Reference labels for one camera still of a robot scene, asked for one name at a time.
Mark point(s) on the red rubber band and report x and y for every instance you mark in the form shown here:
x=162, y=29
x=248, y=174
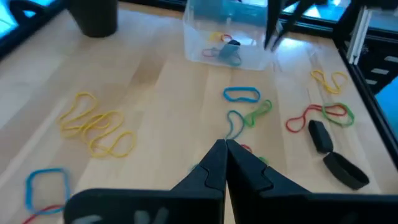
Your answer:
x=303, y=116
x=246, y=147
x=206, y=49
x=43, y=211

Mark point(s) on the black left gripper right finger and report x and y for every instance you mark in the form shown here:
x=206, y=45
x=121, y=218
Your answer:
x=280, y=205

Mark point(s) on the silver frame bracket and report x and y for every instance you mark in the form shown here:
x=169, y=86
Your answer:
x=357, y=34

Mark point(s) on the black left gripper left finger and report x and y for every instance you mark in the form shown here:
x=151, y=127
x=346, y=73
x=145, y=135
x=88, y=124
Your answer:
x=186, y=205

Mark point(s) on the blue rubber band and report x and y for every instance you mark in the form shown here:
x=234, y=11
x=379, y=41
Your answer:
x=29, y=189
x=242, y=100
x=230, y=124
x=234, y=63

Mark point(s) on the yellow rubber band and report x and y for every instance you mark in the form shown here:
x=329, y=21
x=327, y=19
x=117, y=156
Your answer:
x=132, y=146
x=66, y=119
x=326, y=87
x=216, y=35

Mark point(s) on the black plant pot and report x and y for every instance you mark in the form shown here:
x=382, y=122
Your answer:
x=93, y=15

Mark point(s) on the clear plastic bin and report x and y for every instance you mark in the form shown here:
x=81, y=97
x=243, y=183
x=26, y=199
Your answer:
x=199, y=31

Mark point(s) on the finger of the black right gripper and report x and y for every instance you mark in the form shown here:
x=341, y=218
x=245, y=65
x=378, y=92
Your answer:
x=273, y=15
x=295, y=15

